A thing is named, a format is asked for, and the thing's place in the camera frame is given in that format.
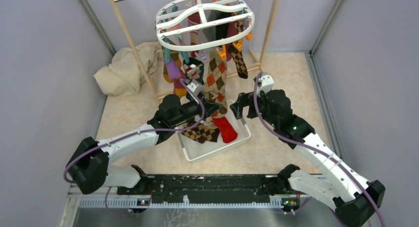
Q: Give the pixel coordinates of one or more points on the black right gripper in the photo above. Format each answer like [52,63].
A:
[244,99]

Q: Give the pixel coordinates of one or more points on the beige crumpled cloth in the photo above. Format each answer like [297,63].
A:
[123,75]

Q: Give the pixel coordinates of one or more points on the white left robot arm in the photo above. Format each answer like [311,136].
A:
[91,166]

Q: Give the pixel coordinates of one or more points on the aluminium front rail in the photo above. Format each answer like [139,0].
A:
[109,196]

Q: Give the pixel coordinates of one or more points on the thin brown argyle sock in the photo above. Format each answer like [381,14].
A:
[240,64]

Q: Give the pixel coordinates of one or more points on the white oval clip hanger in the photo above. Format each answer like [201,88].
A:
[184,16]

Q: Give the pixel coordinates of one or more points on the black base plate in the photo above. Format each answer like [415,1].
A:
[210,189]

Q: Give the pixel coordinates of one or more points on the wooden drying rack frame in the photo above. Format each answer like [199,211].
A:
[253,67]

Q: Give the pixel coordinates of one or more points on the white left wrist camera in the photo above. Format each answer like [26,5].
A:
[194,89]

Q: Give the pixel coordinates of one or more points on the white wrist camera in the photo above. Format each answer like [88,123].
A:
[194,89]
[264,83]

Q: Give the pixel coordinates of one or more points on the red sock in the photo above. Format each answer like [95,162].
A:
[227,131]

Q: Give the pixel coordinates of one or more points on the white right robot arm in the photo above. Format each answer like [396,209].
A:
[353,198]

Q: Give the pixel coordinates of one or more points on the orange clothes clip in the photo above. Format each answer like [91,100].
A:
[222,52]

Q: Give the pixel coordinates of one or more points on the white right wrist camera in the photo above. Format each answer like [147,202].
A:
[264,83]

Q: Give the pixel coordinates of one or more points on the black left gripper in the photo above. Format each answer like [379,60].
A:
[208,108]

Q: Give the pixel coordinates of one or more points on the dark teal sock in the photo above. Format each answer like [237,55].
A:
[194,69]

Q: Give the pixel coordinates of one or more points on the brown beige argyle sock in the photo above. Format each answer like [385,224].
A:
[215,87]

